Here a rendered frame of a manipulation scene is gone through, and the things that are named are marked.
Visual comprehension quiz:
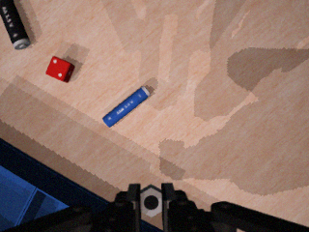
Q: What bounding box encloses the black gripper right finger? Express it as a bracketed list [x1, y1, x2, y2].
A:
[161, 183, 309, 232]

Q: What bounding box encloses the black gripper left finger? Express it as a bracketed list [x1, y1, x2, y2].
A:
[1, 184, 141, 232]

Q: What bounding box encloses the blue bin rack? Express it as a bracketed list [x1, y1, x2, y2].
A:
[0, 138, 110, 232]

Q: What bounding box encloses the grey hex nut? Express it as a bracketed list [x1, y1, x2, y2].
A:
[141, 184, 162, 218]

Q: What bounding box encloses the black aa battery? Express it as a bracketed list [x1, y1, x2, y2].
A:
[0, 0, 31, 50]

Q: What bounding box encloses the red die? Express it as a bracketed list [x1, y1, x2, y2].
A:
[46, 56, 75, 83]

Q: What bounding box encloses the blue aaa battery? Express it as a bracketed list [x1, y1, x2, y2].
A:
[102, 85, 151, 128]

